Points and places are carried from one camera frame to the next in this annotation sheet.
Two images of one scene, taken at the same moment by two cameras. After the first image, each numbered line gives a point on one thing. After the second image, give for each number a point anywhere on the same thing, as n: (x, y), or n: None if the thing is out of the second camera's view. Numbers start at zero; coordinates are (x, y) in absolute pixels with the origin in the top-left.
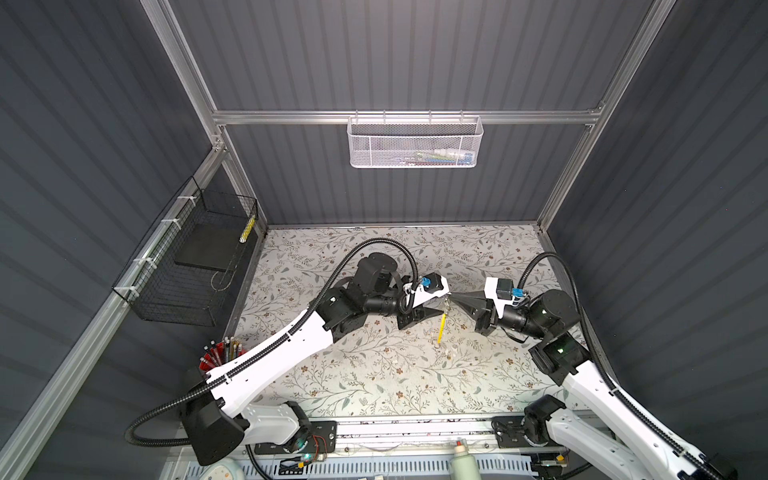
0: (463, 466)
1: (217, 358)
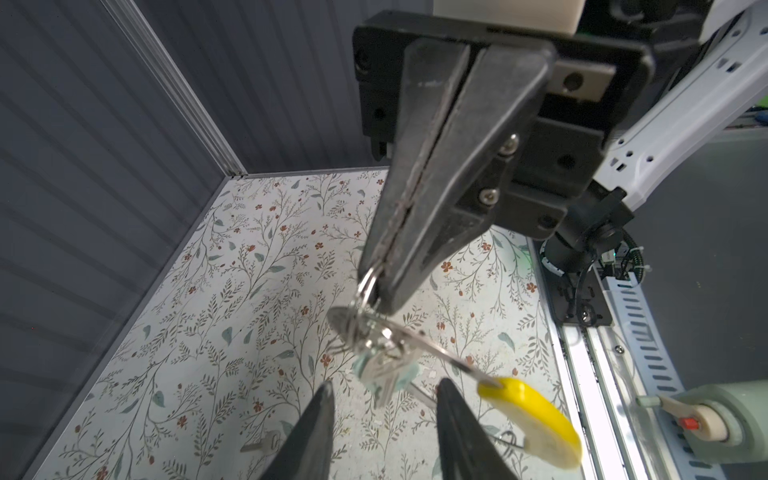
0: (723, 423)
1: None
